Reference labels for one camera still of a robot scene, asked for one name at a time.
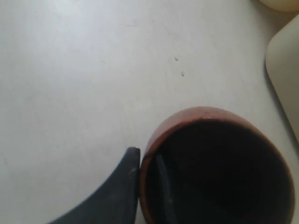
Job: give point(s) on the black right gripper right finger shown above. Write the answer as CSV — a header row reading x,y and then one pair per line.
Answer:
x,y
167,199

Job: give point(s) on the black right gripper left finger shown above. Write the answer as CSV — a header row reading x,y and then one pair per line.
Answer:
x,y
115,201

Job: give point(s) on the brown wooden cup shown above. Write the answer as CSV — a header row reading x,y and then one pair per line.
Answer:
x,y
222,170

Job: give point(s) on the middle cream plastic bin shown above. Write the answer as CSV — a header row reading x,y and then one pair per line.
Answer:
x,y
282,64

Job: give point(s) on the cream plastic bin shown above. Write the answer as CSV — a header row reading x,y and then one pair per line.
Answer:
x,y
282,64
282,5

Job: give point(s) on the left cream plastic bin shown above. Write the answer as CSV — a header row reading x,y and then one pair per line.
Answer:
x,y
282,5

